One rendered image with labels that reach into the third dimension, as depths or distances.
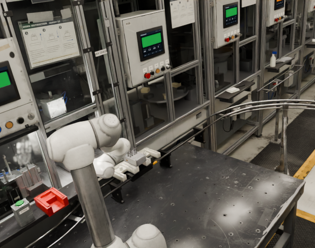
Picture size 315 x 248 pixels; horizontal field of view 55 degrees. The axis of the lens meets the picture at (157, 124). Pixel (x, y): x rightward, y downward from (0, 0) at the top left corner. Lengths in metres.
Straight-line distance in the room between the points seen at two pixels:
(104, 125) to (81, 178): 0.24
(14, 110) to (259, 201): 1.52
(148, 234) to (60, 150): 0.56
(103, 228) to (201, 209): 0.77
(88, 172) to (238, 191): 1.14
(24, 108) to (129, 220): 0.90
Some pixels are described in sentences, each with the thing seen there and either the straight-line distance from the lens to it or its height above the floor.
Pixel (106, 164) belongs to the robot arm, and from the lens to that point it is 1.82.
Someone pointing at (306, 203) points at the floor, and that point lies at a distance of 3.19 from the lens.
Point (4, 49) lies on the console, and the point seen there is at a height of 1.78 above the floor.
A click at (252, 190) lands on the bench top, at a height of 0.68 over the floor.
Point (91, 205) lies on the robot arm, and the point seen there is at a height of 1.17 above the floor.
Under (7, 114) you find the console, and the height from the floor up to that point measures 1.47.
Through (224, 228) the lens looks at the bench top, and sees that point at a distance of 1.88.
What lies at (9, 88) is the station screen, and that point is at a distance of 1.67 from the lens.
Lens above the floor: 2.00
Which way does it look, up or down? 25 degrees down
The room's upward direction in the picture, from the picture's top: 7 degrees counter-clockwise
